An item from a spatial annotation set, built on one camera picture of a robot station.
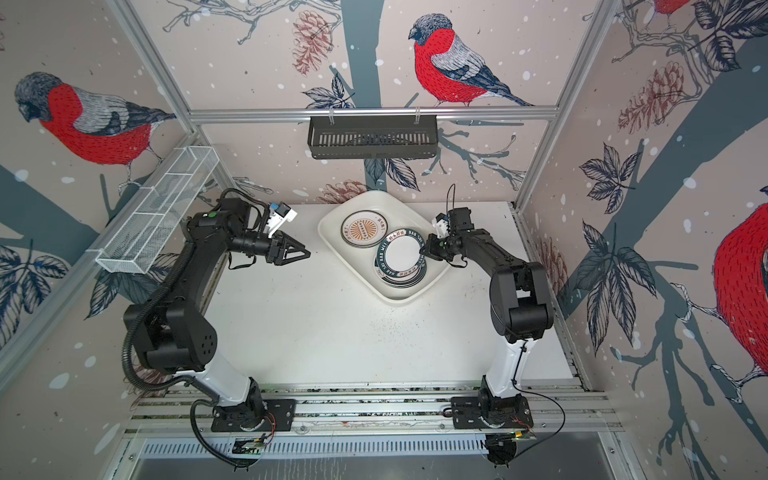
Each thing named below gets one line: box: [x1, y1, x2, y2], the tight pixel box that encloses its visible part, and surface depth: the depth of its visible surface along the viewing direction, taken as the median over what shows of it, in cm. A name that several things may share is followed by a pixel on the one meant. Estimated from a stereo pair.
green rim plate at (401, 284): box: [375, 267, 428, 289], surface depth 97 cm
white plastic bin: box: [318, 190, 450, 304], surface depth 107 cm
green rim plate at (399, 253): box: [377, 228, 426, 278], surface depth 102 cm
